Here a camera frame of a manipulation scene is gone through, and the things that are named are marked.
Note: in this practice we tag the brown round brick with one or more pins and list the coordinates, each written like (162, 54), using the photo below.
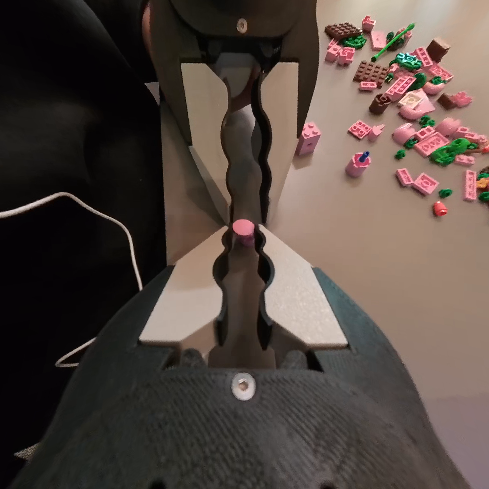
(378, 105)

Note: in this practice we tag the pink round toy bolt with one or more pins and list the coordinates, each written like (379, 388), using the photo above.
(243, 227)

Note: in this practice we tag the pile of pink green bricks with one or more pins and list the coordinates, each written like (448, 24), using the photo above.
(429, 147)

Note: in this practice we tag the green toy rod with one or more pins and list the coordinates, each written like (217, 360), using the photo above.
(392, 42)

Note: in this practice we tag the person's left hand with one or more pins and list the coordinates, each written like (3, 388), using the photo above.
(146, 30)

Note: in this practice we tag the brown cube brick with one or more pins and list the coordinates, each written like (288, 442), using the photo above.
(438, 49)

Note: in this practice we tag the brown studded plate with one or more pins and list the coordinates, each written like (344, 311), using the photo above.
(343, 29)
(370, 72)

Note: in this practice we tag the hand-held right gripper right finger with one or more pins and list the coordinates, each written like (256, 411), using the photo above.
(301, 305)

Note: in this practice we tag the small coral toy piece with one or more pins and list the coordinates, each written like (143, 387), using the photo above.
(440, 209)

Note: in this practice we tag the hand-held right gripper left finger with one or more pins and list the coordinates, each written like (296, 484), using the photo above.
(183, 305)

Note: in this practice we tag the pink square brick with hole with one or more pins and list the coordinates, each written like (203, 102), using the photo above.
(309, 139)

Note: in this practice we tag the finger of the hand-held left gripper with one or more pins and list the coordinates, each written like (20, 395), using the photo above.
(202, 114)
(284, 114)

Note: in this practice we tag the pink round brick blue pin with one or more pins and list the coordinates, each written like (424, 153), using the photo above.
(357, 166)

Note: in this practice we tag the cream square tile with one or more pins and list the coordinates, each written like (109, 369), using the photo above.
(412, 100)

